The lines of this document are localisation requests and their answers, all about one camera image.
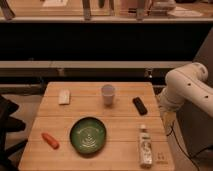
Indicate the green ceramic bowl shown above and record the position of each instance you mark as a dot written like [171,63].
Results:
[88,135]

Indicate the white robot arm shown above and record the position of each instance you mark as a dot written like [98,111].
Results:
[187,83]

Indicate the white paper cup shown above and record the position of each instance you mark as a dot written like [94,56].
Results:
[108,94]

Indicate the black remote control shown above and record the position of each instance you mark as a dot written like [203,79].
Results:
[140,106]

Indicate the white rectangular block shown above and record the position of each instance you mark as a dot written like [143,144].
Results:
[64,97]

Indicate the white plastic bottle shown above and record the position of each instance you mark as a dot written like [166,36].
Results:
[145,148]

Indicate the orange carrot toy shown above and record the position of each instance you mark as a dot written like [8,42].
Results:
[50,140]

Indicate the black office chair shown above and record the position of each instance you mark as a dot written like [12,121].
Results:
[9,124]

